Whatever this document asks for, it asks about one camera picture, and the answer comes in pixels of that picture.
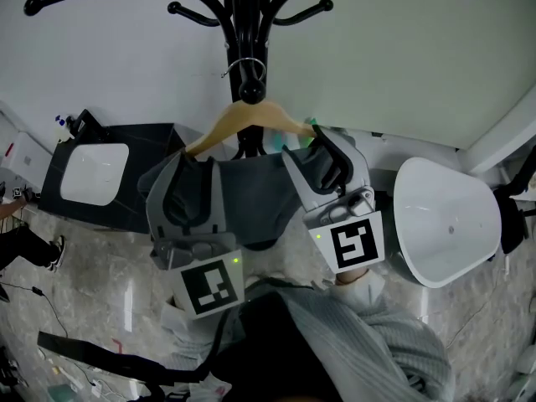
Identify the another person's forearm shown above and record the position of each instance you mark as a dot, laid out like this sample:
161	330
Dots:
10	209

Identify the green packet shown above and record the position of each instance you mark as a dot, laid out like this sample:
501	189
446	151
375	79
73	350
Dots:
307	140

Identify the person's right forearm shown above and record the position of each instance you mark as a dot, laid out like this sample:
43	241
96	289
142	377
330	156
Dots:
377	308

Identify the white spray bottle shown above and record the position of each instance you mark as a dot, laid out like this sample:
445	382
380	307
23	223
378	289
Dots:
63	132

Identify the white cabinet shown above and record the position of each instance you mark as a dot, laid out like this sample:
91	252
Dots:
25	153

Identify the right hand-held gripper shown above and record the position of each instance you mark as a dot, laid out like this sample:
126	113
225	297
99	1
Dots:
356	245

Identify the person's left forearm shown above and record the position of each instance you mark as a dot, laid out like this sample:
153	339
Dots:
184	329

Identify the black faucet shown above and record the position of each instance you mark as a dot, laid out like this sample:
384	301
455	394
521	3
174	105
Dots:
77	125

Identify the wooden hanger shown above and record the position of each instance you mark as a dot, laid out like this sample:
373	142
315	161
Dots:
251	113

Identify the black vanity cabinet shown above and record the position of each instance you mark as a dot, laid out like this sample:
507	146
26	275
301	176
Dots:
151	157

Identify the black chair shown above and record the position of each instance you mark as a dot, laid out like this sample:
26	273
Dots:
513	220

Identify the person's grey knit sweater torso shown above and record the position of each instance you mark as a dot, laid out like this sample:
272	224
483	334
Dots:
335	337

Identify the grey clothing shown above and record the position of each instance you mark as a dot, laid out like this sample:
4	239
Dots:
251	191

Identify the white sink basin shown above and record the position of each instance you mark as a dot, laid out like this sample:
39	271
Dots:
94	174

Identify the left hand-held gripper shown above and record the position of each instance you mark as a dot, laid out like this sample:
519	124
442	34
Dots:
211	287

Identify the black coat rack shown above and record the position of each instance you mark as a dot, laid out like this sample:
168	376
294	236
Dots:
245	19

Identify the white bathtub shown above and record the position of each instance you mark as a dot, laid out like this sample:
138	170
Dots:
444	220

